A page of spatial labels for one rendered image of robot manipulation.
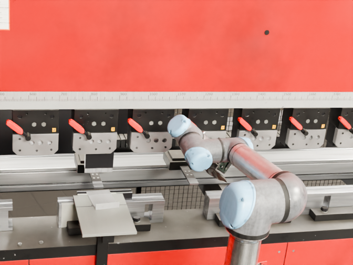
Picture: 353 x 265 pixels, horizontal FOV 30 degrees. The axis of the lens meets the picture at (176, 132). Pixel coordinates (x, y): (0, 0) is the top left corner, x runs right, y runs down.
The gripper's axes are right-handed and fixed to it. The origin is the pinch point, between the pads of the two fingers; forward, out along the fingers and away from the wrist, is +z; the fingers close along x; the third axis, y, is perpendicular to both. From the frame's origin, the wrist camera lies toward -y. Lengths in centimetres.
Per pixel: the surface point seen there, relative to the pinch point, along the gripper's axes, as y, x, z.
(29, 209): -191, -77, 77
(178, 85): -17.1, 13.1, -27.6
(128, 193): -25.8, -27.1, -9.1
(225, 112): -10.8, 16.7, -7.9
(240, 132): -8.5, 14.8, 2.0
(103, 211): -17.8, -36.8, -20.2
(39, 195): -205, -68, 87
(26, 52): -34, -10, -71
